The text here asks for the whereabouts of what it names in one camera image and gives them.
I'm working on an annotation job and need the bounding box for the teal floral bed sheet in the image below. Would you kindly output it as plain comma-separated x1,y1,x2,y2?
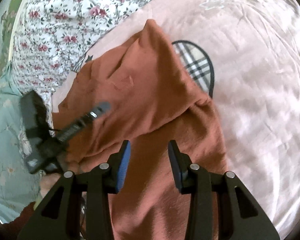
0,62,54,224

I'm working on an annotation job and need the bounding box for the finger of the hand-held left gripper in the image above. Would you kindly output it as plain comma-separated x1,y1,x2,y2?
55,102,112,145

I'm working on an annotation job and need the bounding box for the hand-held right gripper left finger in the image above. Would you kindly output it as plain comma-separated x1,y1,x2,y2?
16,140,132,240

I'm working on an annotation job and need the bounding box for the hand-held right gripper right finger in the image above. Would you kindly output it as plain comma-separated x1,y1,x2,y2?
167,140,282,240

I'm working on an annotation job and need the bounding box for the rust brown shirt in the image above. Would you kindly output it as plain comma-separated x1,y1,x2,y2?
51,19,228,240

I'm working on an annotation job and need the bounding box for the white small-flower bed sheet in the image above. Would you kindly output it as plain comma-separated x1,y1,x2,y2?
11,0,188,120

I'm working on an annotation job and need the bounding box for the pink blanket with plaid hearts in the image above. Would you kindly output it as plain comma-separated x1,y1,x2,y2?
51,0,300,238

